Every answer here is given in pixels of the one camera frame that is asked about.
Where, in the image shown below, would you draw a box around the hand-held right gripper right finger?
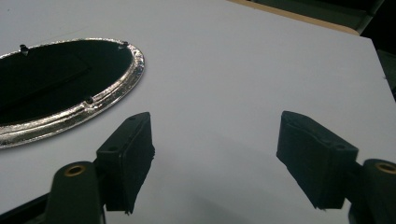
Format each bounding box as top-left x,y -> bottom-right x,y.
276,110 -> 360,210

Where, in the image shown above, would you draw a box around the round silver-rimmed black pan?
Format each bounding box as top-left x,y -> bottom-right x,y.
0,37 -> 146,149

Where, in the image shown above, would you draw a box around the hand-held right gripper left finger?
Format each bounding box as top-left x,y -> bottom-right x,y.
95,111 -> 156,216

